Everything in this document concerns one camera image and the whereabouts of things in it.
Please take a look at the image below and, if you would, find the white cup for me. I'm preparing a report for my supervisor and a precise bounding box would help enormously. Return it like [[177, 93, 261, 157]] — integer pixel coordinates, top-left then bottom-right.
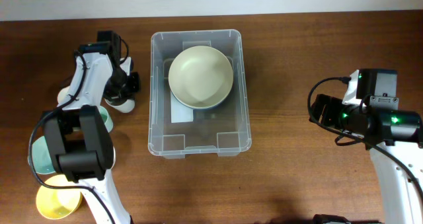
[[104, 99, 135, 114], [57, 86, 69, 104]]

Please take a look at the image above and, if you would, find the dark blue bowl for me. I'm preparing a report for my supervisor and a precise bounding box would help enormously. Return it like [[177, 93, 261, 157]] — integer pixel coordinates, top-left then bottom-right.
[[170, 85, 235, 110]]

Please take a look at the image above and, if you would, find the cream bowl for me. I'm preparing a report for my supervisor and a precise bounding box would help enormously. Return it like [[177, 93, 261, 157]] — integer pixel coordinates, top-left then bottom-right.
[[168, 45, 234, 108], [170, 85, 233, 109]]

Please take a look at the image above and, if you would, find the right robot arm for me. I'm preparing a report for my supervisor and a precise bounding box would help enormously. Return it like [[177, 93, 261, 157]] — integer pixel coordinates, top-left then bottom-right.
[[307, 94, 422, 223]]

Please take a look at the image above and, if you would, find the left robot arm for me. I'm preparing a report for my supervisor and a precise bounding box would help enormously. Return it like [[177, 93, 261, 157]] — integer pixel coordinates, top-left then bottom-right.
[[41, 49, 139, 223]]

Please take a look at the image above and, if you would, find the pale green cup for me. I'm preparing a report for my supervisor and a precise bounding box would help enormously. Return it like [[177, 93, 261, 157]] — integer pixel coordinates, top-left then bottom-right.
[[99, 106, 114, 133]]

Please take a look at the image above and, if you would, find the white paper label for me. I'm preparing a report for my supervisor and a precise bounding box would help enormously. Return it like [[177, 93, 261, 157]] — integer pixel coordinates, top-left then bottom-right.
[[171, 93, 194, 123]]

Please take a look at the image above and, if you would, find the clear plastic storage bin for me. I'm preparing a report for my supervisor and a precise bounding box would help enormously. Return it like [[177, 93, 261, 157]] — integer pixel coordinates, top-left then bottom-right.
[[148, 29, 252, 159]]

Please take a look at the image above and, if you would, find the light green bowl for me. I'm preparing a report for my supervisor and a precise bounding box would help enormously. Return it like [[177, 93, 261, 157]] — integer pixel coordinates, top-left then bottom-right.
[[32, 136, 56, 175]]

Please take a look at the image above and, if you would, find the yellow bowl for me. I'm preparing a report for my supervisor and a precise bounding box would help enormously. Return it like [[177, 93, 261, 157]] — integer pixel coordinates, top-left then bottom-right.
[[36, 186, 83, 220]]

